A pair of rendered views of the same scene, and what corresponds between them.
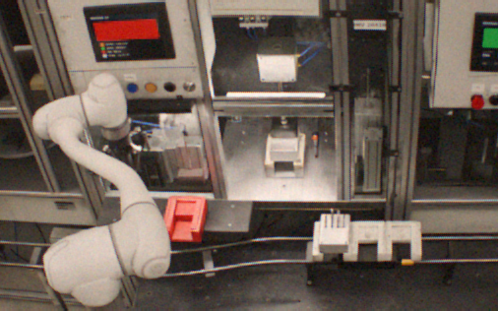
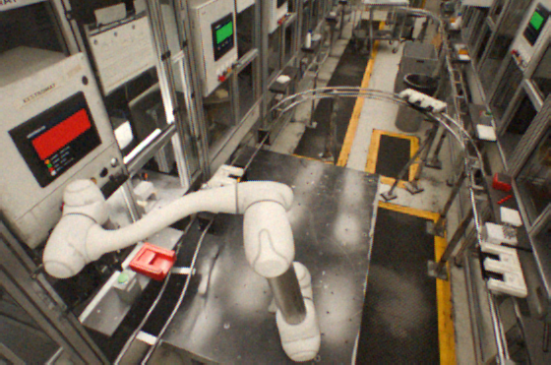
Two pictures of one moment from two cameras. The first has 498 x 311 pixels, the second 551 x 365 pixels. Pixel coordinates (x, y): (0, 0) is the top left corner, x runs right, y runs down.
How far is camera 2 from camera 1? 1.57 m
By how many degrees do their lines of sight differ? 60
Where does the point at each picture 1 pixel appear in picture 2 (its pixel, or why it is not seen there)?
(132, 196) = (225, 190)
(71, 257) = (279, 229)
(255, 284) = (201, 261)
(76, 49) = (16, 189)
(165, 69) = (96, 157)
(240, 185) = not seen: hidden behind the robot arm
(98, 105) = (96, 204)
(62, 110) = (79, 228)
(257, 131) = not seen: hidden behind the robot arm
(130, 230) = (265, 191)
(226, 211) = (159, 239)
